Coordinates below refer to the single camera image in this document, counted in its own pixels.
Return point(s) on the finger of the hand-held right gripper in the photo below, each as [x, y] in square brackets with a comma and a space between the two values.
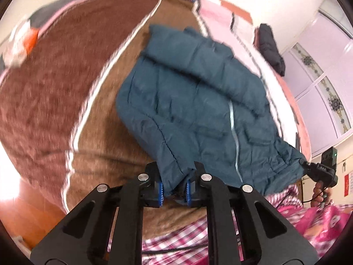
[304, 164]

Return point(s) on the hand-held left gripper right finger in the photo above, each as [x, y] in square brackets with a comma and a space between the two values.
[189, 194]

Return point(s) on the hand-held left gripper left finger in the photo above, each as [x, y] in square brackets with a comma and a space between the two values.
[161, 192]

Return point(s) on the teal padded jacket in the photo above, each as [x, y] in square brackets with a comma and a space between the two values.
[193, 93]

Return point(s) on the person's right hand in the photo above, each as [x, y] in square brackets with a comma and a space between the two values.
[320, 196]

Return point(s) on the pink plaid clothing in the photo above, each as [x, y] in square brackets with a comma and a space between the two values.
[176, 234]

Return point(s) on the salmon bed sheet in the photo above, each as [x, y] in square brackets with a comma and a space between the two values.
[295, 107]

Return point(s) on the lilac wardrobe doors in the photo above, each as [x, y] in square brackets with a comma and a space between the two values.
[325, 60]

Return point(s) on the black padded garment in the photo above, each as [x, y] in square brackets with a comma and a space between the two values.
[270, 47]

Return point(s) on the brown pink striped blanket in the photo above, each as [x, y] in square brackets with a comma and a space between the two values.
[55, 88]

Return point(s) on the orange white plastic packet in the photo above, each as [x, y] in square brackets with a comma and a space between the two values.
[19, 42]

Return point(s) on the red wall calendar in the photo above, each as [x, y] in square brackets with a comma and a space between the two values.
[349, 183]

